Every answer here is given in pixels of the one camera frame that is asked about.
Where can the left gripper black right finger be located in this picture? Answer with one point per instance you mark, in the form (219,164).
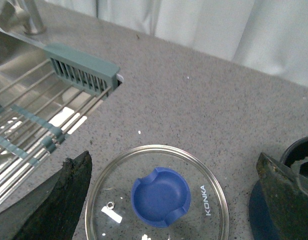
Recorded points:
(285,189)

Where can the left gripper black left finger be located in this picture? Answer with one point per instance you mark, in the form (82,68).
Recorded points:
(52,210)

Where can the glass pot lid blue knob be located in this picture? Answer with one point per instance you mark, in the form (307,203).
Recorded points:
(156,192)

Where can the dark blue saucepan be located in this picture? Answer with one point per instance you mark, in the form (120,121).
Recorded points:
(261,224)

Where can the grey roll-up drying rack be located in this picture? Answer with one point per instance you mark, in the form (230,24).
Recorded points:
(44,105)

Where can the steel sink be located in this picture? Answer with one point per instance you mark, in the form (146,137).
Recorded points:
(24,100)

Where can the white curtain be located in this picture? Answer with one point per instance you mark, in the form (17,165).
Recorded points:
(270,36)

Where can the steel faucet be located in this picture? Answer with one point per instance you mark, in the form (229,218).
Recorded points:
(15,13)

